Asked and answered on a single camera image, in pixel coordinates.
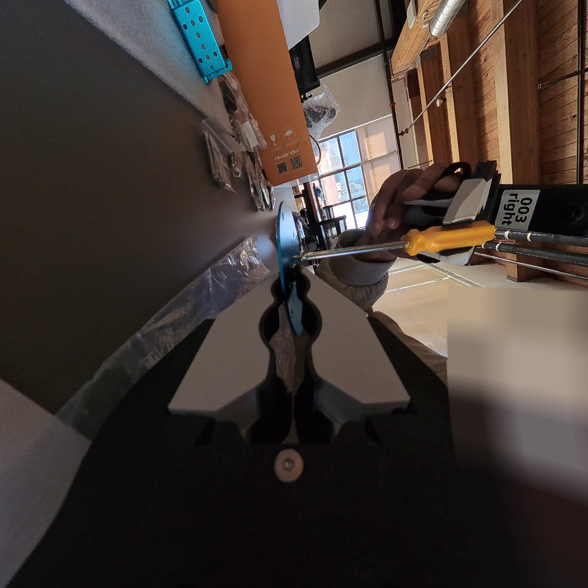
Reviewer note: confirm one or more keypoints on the silver ventilation duct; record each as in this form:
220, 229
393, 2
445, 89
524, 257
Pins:
445, 16

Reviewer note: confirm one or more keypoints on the bubble wrap bundle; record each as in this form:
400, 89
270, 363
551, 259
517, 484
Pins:
319, 110

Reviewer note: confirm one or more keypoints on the black monitor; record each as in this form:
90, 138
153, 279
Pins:
305, 69

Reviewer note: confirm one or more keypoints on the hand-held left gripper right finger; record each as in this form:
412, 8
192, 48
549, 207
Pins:
353, 367

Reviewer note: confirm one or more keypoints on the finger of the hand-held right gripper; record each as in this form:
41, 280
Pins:
454, 257
471, 202

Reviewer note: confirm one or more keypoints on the orange cardboard box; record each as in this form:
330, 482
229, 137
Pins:
257, 82

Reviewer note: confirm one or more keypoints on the large window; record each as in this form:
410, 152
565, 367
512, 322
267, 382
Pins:
349, 151

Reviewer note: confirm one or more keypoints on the person's right forearm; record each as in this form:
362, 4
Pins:
367, 275

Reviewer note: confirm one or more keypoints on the black insulated pipe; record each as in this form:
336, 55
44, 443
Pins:
551, 257
551, 240

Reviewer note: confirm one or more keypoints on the thin metal rod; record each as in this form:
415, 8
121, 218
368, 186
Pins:
464, 64

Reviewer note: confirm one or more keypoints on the pile of small parts bags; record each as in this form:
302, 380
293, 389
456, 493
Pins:
220, 151

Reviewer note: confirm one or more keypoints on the clear plastic bag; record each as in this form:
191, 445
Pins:
206, 294

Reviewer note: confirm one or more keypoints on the blue perforated metal plate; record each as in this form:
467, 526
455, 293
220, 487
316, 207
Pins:
197, 36

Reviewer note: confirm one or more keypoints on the grey desk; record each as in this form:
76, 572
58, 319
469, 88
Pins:
124, 23

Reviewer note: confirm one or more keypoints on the person's right hand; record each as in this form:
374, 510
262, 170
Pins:
386, 206

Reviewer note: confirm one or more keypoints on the small silver screw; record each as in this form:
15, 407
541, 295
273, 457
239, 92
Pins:
297, 262

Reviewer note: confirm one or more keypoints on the dark grey desk mat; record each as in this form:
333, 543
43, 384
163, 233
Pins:
92, 206

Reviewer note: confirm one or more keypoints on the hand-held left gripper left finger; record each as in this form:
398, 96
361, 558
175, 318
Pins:
220, 367

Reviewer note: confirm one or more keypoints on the blue round metal disc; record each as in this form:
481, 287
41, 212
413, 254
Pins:
284, 239

